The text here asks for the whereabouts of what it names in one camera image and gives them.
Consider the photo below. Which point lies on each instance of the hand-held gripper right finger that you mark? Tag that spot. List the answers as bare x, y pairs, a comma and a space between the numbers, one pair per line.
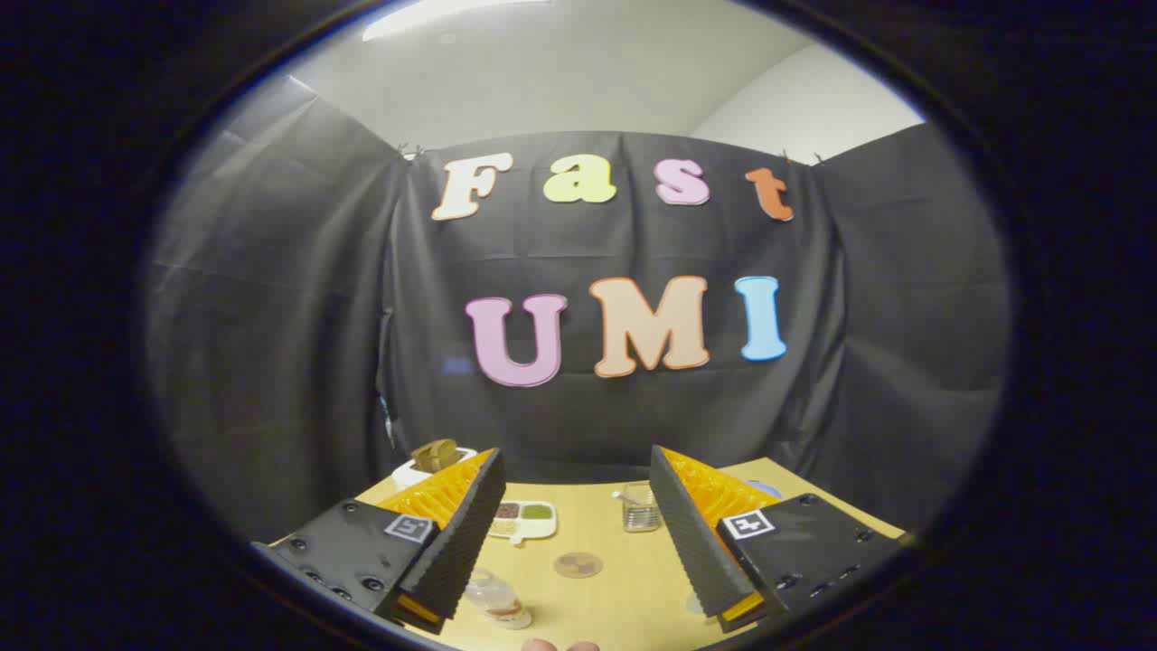
691, 542

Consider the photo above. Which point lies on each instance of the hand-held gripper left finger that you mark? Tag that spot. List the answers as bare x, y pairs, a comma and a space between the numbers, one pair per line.
461, 542

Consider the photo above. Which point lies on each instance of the clear plastic juice bottle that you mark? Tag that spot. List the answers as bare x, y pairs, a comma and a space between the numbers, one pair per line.
497, 599

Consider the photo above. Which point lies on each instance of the round brown coaster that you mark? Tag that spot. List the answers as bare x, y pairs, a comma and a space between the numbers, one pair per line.
578, 565

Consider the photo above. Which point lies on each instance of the ribbed clear glass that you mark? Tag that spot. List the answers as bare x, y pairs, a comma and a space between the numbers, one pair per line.
644, 517

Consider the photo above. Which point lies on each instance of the wooden table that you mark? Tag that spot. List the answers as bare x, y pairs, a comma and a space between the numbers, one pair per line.
624, 588

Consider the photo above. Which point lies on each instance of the pink striped straw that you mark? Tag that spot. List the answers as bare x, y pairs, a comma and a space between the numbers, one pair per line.
624, 496

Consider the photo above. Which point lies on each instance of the white divided spice dish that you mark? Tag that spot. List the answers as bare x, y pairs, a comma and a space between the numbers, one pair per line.
542, 530

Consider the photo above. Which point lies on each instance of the light blue plate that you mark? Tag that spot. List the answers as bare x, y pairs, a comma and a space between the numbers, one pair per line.
766, 489

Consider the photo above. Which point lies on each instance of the brown wooden object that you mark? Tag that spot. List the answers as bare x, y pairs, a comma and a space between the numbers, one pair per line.
434, 454

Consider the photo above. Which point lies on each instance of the black backdrop cloth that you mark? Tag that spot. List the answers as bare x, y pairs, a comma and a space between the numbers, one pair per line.
316, 316

